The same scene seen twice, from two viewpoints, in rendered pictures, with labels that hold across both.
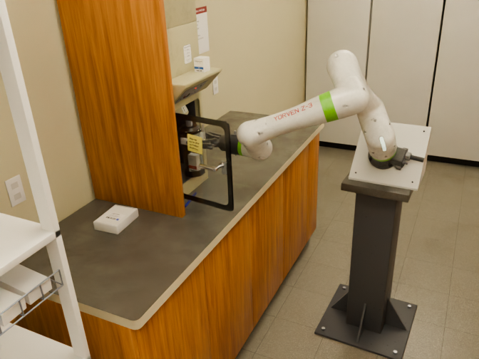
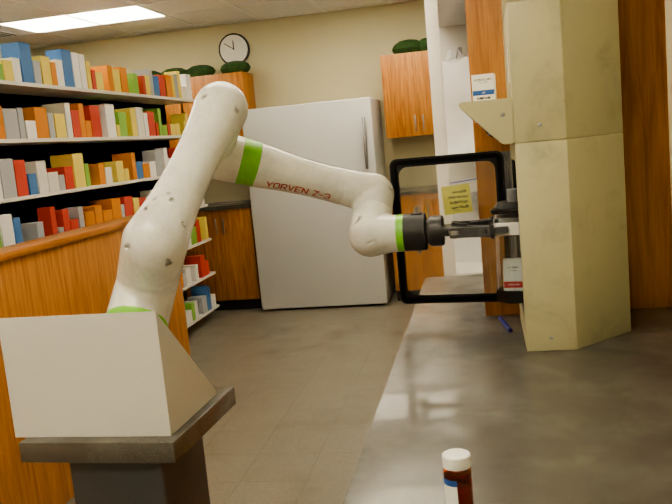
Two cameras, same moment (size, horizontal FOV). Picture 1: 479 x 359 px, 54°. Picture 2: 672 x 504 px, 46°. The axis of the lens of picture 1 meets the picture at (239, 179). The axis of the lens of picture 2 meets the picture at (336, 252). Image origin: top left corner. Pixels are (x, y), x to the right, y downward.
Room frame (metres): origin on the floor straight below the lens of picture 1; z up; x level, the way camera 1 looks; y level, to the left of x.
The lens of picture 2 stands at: (3.74, -0.71, 1.45)
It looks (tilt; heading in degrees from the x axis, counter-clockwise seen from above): 8 degrees down; 164
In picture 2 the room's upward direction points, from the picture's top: 5 degrees counter-clockwise
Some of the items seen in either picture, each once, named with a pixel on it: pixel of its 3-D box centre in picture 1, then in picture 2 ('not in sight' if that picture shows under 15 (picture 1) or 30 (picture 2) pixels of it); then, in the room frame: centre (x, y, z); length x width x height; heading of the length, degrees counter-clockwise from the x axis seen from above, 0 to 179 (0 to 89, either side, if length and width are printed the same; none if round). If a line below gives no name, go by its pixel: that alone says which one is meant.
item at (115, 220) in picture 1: (116, 219); not in sight; (1.78, 0.54, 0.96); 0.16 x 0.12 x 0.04; 157
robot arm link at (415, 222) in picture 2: (236, 143); (416, 230); (1.95, 0.01, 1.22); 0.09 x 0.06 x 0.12; 152
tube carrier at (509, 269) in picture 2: not in sight; (515, 251); (2.06, 0.21, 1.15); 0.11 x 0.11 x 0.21
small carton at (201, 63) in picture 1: (202, 64); (484, 88); (2.09, 0.14, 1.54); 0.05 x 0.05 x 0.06; 58
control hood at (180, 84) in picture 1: (194, 86); (486, 123); (2.02, 0.18, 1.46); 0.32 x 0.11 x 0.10; 153
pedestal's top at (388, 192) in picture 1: (381, 179); (135, 421); (2.13, -0.71, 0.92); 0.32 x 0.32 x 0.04; 61
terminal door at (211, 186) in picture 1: (201, 162); (450, 229); (1.82, 0.16, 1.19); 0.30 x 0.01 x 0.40; 56
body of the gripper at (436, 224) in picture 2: not in sight; (447, 230); (1.99, 0.07, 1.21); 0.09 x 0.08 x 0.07; 62
